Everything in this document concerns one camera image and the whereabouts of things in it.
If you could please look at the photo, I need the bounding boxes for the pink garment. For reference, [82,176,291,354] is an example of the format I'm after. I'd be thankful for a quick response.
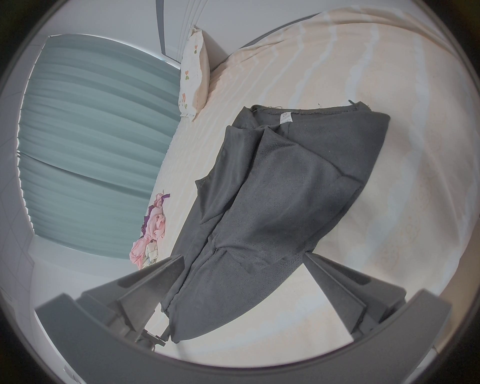
[129,193,167,270]

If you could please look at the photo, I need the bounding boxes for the purple garment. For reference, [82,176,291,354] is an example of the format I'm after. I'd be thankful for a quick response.
[140,193,171,233]

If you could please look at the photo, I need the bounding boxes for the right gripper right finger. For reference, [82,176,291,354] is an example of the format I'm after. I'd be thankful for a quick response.
[304,252,407,334]

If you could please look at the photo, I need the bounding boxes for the blue-green curtain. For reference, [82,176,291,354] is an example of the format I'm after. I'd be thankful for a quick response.
[17,34,184,259]

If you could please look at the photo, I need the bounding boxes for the bed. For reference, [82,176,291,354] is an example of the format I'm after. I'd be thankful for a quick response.
[131,0,480,364]

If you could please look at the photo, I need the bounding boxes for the black T-shirt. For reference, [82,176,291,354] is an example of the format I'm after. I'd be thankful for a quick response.
[161,100,391,344]

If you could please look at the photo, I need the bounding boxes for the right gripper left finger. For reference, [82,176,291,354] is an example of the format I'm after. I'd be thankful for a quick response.
[80,255,185,332]

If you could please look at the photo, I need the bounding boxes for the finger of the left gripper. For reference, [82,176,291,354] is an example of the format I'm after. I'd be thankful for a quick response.
[135,325,171,351]

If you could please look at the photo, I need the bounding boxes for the white printed pillow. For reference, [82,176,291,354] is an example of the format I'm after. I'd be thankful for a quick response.
[179,27,211,121]

